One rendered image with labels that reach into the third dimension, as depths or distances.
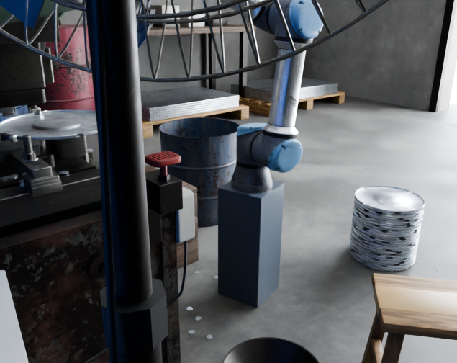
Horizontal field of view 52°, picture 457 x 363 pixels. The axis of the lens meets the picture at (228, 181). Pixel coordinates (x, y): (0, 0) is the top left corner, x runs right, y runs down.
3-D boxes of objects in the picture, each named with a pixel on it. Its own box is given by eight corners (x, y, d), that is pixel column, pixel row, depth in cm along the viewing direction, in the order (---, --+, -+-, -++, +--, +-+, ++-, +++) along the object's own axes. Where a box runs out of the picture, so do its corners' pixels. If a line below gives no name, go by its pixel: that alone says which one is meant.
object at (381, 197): (341, 194, 209) (341, 192, 209) (386, 182, 223) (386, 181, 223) (392, 218, 186) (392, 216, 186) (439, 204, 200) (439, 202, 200)
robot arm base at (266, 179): (244, 175, 181) (245, 150, 178) (279, 183, 173) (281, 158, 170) (223, 187, 169) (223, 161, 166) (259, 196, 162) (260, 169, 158)
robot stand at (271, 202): (241, 273, 199) (243, 173, 183) (278, 286, 190) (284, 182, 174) (217, 293, 185) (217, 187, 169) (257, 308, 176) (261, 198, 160)
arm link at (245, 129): (255, 153, 176) (257, 117, 171) (278, 162, 165) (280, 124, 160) (229, 158, 169) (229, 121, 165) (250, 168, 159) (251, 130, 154)
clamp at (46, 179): (35, 168, 110) (29, 126, 106) (62, 189, 98) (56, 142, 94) (8, 174, 106) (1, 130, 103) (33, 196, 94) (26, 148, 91)
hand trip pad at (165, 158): (170, 180, 109) (168, 149, 107) (184, 187, 105) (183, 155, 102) (143, 187, 105) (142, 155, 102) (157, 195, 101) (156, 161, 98)
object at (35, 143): (20, 140, 122) (17, 123, 120) (40, 154, 111) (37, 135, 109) (-17, 146, 116) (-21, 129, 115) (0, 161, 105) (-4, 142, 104)
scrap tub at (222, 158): (208, 191, 284) (207, 114, 267) (255, 214, 254) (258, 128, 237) (148, 209, 259) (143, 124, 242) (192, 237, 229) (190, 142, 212)
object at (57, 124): (88, 108, 138) (88, 105, 138) (137, 127, 117) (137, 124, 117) (-18, 122, 121) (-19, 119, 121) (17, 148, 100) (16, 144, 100)
